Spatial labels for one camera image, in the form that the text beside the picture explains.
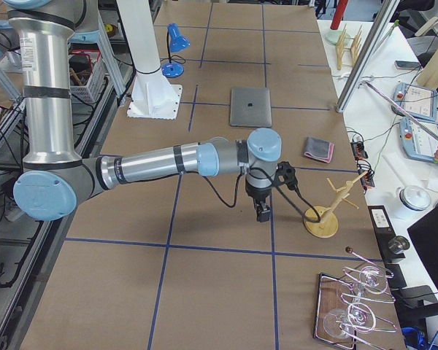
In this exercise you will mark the white plastic basket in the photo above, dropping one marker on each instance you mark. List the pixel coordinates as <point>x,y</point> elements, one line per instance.
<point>86,71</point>

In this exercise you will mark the black orange electronics board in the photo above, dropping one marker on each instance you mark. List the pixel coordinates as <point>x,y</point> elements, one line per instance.
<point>363,165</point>

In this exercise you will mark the lower clear wine glass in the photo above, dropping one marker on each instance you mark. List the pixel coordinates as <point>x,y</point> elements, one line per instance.
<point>344,323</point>

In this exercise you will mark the teach pendant tablet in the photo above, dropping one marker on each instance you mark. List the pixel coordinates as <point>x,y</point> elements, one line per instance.
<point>417,144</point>
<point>420,102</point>

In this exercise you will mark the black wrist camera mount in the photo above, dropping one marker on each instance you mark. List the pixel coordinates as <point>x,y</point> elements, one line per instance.
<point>285,175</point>

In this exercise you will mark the black smartphone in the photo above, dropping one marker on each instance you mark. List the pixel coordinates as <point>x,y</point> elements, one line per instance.
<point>407,65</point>

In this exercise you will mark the wire wine glass rack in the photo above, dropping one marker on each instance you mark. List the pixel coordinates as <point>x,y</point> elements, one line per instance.
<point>338,292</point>

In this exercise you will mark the far teach pendant tablet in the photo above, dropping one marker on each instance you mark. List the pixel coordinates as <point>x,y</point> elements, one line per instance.
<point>420,102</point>

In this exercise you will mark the pale green plate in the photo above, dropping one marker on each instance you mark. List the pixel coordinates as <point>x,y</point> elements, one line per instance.
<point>334,36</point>

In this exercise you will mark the grey pink folded cloth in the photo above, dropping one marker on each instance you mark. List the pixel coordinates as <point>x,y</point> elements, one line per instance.
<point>318,149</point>

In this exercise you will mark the upper clear wine glass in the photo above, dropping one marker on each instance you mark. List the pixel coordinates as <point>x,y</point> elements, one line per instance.
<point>371,278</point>

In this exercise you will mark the wooden dish rack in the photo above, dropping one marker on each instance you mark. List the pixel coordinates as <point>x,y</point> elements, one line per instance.
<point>348,44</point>

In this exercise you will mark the near teach pendant tablet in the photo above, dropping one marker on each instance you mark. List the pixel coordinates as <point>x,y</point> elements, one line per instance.
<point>417,144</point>

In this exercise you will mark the clear wine glass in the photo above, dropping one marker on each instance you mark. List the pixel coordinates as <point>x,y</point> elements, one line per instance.
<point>371,278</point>
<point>344,323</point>

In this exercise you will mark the white enamel pot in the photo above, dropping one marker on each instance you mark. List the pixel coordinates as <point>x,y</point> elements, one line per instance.
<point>410,200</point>

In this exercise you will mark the silver grey laptop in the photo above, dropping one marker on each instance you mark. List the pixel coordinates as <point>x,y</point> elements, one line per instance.
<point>250,107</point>

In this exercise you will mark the aluminium frame post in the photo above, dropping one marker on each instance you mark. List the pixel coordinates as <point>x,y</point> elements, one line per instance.
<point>373,38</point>

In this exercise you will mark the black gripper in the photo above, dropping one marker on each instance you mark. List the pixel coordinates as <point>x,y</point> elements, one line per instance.
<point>255,193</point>

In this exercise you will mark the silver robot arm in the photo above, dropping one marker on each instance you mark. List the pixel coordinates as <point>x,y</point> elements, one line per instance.
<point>56,179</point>

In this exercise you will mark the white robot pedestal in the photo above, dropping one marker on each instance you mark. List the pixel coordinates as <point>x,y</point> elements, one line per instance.
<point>152,96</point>

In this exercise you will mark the blue desk lamp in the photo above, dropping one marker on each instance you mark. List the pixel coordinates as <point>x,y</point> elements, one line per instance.
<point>176,42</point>

